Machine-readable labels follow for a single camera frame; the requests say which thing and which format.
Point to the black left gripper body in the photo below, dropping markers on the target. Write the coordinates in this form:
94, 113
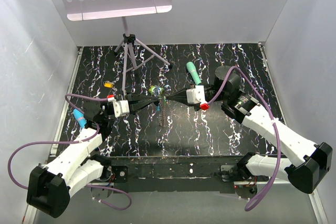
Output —
129, 93

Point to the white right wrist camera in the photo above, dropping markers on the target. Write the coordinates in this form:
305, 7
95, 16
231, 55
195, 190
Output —
196, 96

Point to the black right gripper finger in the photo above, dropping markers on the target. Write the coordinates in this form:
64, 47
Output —
184, 103
181, 94

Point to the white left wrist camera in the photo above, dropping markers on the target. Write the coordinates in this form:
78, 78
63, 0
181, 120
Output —
117, 106

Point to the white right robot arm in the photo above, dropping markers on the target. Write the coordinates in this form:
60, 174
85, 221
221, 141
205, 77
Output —
300, 161

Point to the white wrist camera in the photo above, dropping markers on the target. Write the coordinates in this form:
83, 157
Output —
117, 106
196, 96

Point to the green owl toy block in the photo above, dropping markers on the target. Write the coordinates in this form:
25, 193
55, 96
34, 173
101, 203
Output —
155, 90

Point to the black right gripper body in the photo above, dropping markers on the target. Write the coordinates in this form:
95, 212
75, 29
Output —
212, 93

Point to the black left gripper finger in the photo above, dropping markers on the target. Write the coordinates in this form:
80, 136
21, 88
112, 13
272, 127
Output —
143, 104
144, 99

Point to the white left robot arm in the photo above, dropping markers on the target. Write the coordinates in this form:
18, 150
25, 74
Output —
51, 186

